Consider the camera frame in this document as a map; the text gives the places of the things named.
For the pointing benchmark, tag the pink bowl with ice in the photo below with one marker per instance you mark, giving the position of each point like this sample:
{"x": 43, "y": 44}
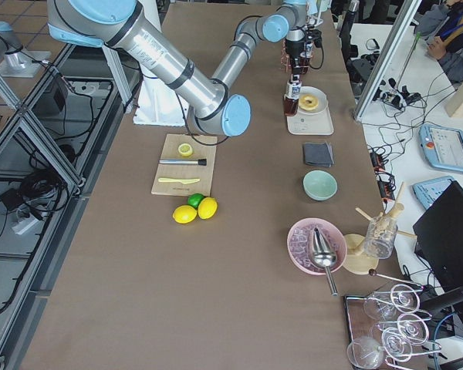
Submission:
{"x": 298, "y": 242}

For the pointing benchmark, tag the copper wire bottle rack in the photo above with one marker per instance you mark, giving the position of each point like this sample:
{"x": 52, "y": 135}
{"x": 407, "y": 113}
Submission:
{"x": 287, "y": 58}

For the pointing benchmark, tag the green bowl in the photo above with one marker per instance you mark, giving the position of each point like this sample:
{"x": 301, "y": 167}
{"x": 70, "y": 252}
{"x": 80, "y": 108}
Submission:
{"x": 319, "y": 185}

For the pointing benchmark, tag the glazed donut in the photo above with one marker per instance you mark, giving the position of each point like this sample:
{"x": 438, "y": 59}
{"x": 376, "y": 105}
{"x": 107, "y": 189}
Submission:
{"x": 308, "y": 102}

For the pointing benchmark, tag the tea bottle white cap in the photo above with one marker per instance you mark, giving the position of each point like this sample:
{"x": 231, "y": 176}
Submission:
{"x": 291, "y": 96}

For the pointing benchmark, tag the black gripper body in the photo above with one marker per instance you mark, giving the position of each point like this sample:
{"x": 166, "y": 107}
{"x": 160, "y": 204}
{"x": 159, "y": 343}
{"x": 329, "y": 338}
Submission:
{"x": 293, "y": 48}

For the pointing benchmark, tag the black thermos bottle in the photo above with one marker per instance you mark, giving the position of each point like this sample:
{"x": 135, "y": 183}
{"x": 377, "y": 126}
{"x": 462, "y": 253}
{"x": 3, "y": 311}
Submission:
{"x": 348, "y": 20}

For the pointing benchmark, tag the green lime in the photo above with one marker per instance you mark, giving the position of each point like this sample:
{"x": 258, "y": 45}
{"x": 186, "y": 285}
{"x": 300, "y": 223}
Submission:
{"x": 195, "y": 199}

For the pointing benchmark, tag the steel ice scoop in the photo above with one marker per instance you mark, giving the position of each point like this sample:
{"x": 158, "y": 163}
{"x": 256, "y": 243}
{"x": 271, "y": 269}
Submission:
{"x": 321, "y": 254}

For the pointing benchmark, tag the aluminium frame post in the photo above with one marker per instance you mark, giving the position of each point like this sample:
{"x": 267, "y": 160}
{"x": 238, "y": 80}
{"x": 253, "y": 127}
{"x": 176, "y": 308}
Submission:
{"x": 394, "y": 39}

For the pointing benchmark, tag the grey folded cloth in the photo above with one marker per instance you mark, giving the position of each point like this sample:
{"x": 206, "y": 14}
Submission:
{"x": 318, "y": 154}

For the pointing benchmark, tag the person in grey jacket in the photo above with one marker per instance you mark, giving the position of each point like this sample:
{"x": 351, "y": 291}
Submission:
{"x": 441, "y": 27}

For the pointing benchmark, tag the blue teach pendant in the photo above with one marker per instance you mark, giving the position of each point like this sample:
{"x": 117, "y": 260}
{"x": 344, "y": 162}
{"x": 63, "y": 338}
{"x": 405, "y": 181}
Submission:
{"x": 426, "y": 192}
{"x": 442, "y": 147}

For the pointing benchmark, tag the wine glass rack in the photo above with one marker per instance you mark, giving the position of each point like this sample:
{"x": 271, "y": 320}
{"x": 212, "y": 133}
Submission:
{"x": 387, "y": 328}

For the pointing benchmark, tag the glass jar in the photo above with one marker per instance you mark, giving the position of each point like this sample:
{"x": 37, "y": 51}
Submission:
{"x": 380, "y": 237}

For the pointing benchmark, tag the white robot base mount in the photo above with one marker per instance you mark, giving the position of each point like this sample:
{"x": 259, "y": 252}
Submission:
{"x": 158, "y": 105}

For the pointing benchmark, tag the black laptop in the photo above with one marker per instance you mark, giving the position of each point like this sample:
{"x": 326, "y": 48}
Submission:
{"x": 439, "y": 233}

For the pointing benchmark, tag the white round plate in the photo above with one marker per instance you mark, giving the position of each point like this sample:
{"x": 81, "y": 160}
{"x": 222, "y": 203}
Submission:
{"x": 319, "y": 94}

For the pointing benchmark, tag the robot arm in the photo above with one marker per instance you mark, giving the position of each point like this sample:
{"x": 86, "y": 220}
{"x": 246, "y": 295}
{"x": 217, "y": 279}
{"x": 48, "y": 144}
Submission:
{"x": 123, "y": 25}

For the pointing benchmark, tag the wooden stand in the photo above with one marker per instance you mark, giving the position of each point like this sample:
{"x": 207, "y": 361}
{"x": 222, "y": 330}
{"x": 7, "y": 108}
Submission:
{"x": 357, "y": 262}

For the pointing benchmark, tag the cream tray with bunny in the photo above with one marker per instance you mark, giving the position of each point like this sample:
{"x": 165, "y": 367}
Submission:
{"x": 319, "y": 124}

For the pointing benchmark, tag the yellow plastic knife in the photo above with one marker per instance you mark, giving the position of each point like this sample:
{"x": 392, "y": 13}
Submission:
{"x": 184, "y": 181}

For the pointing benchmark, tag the whole lemon outer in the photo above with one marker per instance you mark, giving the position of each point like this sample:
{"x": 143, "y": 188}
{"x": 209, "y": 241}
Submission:
{"x": 184, "y": 214}

